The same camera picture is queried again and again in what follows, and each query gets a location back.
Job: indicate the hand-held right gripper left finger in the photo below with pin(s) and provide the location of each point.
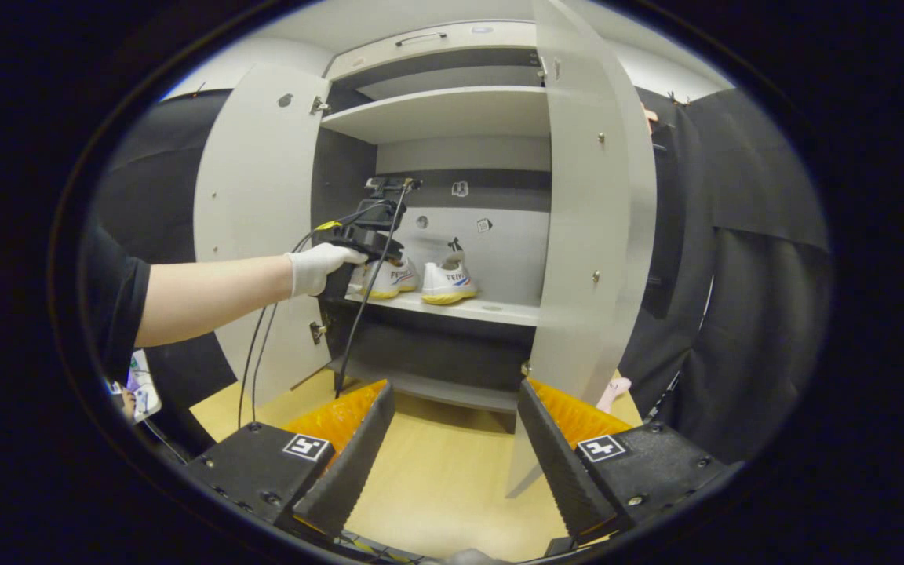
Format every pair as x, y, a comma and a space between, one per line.
354, 459

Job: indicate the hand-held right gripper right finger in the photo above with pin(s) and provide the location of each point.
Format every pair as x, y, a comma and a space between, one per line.
558, 459

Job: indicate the white shoe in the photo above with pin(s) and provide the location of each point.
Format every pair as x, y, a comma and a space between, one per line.
448, 281
397, 278

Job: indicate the grey shoe cabinet door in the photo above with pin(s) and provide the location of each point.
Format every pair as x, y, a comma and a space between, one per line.
256, 173
601, 235

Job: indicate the grey cabinet drawer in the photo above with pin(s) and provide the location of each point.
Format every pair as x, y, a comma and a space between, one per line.
460, 49

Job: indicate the pink green plush toy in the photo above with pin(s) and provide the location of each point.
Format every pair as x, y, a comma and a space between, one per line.
613, 392

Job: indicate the white printed card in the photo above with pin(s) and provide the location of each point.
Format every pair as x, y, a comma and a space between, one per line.
142, 388

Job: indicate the black backdrop cloth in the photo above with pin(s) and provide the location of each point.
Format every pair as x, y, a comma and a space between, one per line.
758, 329

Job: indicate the person's black shirt sleeve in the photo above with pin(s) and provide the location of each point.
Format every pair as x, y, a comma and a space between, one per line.
114, 298

